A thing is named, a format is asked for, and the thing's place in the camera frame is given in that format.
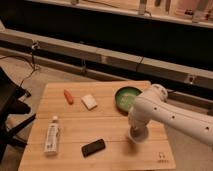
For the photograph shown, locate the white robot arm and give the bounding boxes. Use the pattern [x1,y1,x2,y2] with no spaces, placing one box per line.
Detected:
[128,84,213,147]

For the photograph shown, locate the green ceramic bowl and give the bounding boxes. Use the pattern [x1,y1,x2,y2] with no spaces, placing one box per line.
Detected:
[115,86,142,113]

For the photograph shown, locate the black smartphone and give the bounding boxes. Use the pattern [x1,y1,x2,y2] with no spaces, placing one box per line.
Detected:
[81,139,105,157]

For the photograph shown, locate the white sponge block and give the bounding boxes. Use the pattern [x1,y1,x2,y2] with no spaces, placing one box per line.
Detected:
[81,94,97,110]

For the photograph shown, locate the wooden table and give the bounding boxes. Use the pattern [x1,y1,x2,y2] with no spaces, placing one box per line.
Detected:
[18,81,176,171]

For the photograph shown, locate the orange carrot toy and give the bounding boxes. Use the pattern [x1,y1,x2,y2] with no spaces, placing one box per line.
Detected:
[64,90,74,105]

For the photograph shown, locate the white tube with cap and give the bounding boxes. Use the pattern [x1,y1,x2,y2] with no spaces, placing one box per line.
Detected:
[44,116,59,156]

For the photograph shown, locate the black chair base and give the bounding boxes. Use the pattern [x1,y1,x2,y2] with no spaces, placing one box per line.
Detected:
[0,67,36,162]

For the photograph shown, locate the black floor cable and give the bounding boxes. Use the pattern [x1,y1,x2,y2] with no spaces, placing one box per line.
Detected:
[0,39,43,88]

